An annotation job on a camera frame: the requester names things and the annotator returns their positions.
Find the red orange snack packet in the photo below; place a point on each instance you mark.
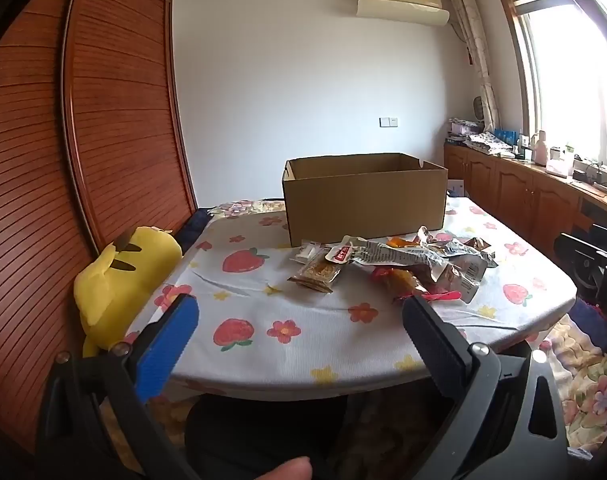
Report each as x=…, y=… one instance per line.
x=398, y=282

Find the strawberry and flower print tablecloth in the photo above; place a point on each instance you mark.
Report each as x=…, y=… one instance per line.
x=263, y=310

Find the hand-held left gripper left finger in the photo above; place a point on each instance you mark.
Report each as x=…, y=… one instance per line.
x=166, y=347

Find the wooden slatted wardrobe door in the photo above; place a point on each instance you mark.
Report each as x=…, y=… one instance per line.
x=23, y=185
x=123, y=100

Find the wooden cabinet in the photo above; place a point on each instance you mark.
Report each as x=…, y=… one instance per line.
x=513, y=195

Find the stack of boxes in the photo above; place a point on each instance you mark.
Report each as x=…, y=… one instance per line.
x=463, y=132

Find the window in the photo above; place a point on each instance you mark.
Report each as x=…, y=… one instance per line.
x=563, y=70

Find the small brown snack packet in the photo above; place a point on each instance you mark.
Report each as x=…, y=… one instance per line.
x=478, y=245

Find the person's left hand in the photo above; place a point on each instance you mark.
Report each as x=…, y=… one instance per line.
x=278, y=469

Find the dark blue cloth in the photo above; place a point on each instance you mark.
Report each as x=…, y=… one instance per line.
x=193, y=230

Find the clear packet with brown cake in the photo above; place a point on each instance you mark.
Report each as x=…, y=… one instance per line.
x=316, y=274

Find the black chair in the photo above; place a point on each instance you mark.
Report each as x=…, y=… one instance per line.
x=588, y=260

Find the floral quilt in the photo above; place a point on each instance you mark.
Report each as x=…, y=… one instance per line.
x=238, y=206

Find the brown cardboard box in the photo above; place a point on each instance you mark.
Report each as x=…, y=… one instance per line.
x=363, y=205

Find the yellow plush toy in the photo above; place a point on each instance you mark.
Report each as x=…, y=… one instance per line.
x=128, y=280

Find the white wall socket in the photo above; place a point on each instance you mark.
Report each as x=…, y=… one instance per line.
x=389, y=122

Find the light patterned curtain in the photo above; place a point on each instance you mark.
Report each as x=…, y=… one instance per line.
x=476, y=45

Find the silver packet with red label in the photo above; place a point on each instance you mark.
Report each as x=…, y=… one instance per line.
x=383, y=255

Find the blue box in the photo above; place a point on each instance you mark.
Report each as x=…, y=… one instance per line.
x=507, y=136

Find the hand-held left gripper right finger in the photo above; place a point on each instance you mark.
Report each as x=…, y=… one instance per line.
x=433, y=340

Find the floral bedsheet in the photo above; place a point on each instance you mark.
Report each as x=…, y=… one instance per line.
x=583, y=400

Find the white box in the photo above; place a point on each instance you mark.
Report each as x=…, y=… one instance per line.
x=561, y=165

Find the small round hand fan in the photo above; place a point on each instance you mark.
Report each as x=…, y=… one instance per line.
x=478, y=106

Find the patterned white cloth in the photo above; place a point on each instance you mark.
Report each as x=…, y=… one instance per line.
x=488, y=142

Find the pink bottle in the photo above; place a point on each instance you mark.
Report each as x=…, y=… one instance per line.
x=542, y=152

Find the white wall air conditioner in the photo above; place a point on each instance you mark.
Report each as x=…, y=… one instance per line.
x=403, y=2

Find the crumpled silver snack packet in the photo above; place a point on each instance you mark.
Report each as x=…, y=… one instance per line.
x=456, y=251

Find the silver and brown snack packet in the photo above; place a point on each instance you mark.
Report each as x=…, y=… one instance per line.
x=458, y=276

